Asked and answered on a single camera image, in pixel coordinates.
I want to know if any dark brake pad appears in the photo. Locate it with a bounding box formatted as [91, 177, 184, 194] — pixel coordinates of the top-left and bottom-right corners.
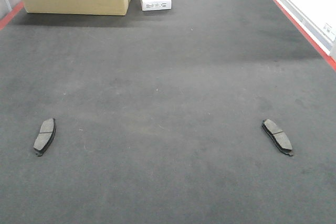
[261, 119, 293, 156]
[33, 118, 56, 157]

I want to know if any red conveyor frame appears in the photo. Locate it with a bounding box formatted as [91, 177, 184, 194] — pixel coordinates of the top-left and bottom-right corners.
[0, 0, 336, 71]

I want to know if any black conveyor belt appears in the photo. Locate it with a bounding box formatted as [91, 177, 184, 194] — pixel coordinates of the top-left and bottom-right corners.
[1, 0, 335, 223]

